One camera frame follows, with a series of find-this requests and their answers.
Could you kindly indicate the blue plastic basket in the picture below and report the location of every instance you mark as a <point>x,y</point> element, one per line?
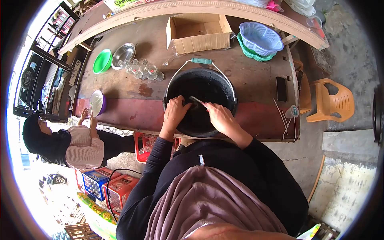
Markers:
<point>260,38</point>

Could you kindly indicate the clear plastic cup with label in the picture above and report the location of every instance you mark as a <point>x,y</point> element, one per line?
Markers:
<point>292,111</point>

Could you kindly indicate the clear plastic bag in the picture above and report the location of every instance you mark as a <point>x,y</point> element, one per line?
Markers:
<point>171,55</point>

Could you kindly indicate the blue bottle crate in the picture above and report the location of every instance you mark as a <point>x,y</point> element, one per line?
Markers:
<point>94,183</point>

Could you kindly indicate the long wooden shelf board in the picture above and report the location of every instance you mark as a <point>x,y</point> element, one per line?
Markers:
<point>192,9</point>

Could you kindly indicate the wooden pallet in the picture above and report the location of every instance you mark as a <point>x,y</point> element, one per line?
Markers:
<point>81,232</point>

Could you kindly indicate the green and yellow packet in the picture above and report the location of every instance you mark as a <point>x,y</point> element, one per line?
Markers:
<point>96,207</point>

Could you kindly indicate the group of clear glasses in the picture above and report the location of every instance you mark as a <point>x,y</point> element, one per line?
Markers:
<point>142,71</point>

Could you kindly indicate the purple bowl with white plate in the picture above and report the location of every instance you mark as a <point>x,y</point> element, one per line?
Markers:
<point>97,102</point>

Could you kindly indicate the person's left fingers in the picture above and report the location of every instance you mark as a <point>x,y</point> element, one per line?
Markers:
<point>176,99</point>

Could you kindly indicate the wooden stick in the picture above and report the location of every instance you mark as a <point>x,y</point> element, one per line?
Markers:
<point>317,177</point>

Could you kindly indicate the motorbike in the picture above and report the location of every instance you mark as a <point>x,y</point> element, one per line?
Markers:
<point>55,180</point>

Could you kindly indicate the orange plastic chair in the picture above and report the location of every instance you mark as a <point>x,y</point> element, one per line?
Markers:
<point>331,102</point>

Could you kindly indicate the person's right fingers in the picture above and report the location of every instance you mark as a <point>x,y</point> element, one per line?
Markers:
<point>212,105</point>

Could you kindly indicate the person's right hand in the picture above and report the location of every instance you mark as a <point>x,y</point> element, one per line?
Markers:
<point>223,120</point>

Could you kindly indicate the green plastic bowl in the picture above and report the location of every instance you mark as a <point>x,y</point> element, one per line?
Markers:
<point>102,61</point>

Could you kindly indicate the person's left hand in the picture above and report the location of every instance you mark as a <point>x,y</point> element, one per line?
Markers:
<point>174,115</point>

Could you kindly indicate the person's right thumb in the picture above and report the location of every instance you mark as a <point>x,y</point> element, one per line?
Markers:
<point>210,114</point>

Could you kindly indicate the black flat rectangle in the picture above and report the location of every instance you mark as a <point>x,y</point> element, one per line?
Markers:
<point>281,89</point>

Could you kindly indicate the person's left thumb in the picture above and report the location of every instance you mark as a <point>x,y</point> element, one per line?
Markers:
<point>187,105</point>

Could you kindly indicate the person's body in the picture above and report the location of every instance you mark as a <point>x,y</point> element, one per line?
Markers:
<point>216,186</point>

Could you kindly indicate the open cardboard box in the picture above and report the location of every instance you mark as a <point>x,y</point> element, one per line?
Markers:
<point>198,36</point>

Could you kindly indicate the pink plastic thing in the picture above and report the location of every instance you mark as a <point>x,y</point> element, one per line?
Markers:
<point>273,5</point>

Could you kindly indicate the white plastic bags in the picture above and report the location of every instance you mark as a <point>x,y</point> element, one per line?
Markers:
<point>301,6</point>

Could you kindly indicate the red crate with glasses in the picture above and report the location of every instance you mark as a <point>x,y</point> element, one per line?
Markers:
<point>143,148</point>

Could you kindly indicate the green plastic basket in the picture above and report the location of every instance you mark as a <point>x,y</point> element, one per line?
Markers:
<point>250,54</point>

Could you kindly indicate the bundle of white straws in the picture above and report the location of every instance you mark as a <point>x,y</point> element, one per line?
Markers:
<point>283,121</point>

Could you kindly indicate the steel bowl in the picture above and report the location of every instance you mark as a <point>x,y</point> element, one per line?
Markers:
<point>123,55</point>

